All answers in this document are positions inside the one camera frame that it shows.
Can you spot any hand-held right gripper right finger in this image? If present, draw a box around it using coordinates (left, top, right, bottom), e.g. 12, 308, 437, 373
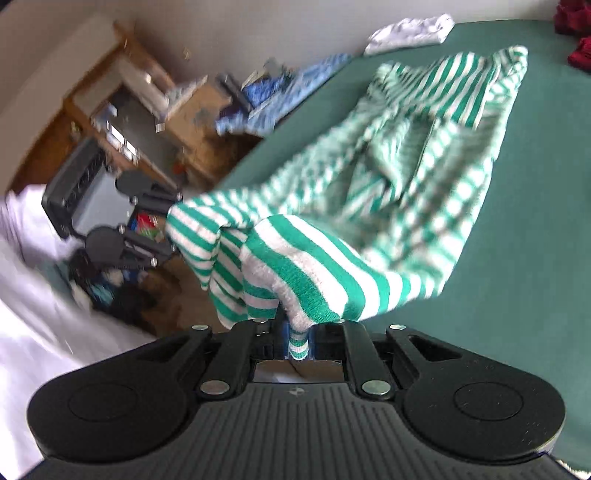
307, 318, 462, 401

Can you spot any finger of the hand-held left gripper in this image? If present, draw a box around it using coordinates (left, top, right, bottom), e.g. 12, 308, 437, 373
131, 181, 184, 216
115, 230, 179, 271

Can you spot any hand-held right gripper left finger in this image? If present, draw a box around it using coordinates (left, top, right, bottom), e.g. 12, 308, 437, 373
139, 318, 283, 401

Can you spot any green white striped shirt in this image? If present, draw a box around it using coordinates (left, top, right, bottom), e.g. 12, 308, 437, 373
165, 45, 529, 361

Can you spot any dark cloth pile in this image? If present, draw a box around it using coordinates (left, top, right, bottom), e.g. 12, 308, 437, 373
69, 249, 160, 326

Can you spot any wooden desk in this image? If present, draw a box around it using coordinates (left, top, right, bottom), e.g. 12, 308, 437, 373
62, 23, 259, 195

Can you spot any white fabric sheet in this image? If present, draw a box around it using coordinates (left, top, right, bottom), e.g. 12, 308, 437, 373
0, 185, 158, 480

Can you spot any blue patterned pillow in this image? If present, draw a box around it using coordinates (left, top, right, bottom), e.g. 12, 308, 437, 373
216, 54, 354, 137

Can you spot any white crumpled garment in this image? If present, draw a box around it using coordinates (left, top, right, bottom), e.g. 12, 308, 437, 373
365, 14, 455, 56

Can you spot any dark red garment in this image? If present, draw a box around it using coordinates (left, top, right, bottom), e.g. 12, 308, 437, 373
554, 0, 591, 72

